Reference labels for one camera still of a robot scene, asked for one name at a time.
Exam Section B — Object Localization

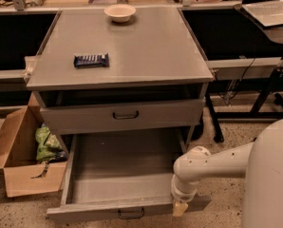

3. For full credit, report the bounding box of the blue candy bar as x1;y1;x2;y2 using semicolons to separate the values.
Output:
73;54;109;68

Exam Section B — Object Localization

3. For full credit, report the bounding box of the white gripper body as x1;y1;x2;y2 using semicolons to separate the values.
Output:
171;175;198;202

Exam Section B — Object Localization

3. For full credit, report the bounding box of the grey top drawer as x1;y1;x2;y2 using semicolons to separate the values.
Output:
41;99;204;135

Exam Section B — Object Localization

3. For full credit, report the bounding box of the grey drawer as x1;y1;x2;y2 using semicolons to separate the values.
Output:
46;133;212;223
41;99;204;135

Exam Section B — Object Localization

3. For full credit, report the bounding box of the white bowl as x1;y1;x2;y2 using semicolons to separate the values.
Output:
104;4;136;23

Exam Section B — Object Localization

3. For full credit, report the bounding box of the green chip bag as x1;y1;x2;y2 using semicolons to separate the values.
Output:
35;123;67;162

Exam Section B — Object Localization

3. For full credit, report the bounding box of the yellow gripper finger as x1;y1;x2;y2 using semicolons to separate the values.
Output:
173;200;188;217

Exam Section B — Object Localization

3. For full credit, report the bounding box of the brown cardboard box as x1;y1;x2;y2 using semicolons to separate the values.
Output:
0;95;66;198

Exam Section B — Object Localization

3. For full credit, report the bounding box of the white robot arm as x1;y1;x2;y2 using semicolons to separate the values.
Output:
171;119;283;228

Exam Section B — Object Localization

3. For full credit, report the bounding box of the grey drawer cabinet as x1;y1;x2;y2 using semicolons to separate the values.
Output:
28;7;213;148

